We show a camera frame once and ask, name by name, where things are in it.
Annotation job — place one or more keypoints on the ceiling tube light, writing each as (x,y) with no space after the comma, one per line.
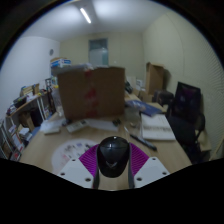
(85,15)

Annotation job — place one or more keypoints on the black bag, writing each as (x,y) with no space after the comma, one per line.
(163,97)

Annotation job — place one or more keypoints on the black computer mouse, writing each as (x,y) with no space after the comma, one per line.
(113,156)

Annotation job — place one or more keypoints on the black marker pen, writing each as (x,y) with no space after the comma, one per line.
(143,142)

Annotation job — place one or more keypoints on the black office chair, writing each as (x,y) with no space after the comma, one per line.
(185,116)

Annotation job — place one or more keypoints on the blue book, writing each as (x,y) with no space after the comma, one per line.
(145,107)

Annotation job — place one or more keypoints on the beige printed mouse pad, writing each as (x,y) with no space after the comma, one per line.
(68,151)

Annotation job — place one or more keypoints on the small open cardboard box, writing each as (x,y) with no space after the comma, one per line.
(155,78)

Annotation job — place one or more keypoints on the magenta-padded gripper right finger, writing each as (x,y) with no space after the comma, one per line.
(151,171)

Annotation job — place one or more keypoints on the flat white box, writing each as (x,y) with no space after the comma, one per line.
(51,127)

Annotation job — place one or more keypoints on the white shelf unit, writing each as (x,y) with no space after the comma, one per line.
(23,116)

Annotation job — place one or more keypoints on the large brown cardboard box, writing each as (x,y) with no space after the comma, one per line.
(91,93)

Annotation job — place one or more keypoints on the white paper sheet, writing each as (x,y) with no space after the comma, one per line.
(101,125)

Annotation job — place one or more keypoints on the white open book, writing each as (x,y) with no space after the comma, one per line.
(156,127)

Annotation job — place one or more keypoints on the round wall clock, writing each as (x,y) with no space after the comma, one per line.
(51,52)

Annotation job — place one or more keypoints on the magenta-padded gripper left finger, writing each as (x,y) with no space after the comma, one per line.
(75,173)

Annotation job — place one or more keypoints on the frosted glass window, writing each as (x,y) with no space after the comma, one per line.
(98,51)

